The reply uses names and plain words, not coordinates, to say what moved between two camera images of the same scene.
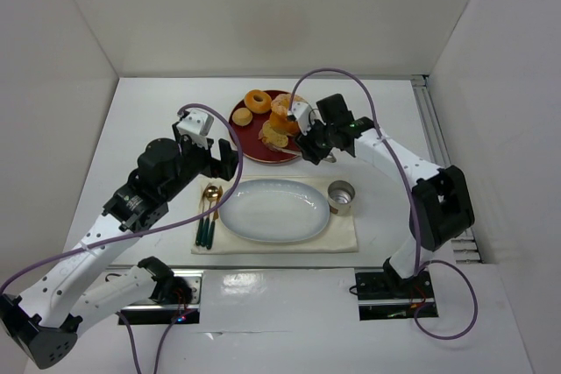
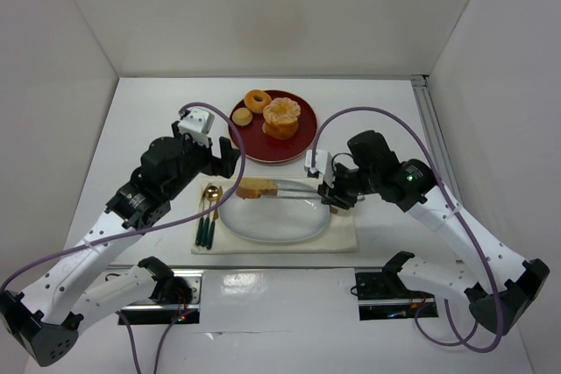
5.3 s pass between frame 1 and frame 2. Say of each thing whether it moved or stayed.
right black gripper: moved
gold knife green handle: stayed
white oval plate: stayed
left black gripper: stayed
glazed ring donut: stayed
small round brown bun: stayed
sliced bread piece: moved
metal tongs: moved
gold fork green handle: stayed
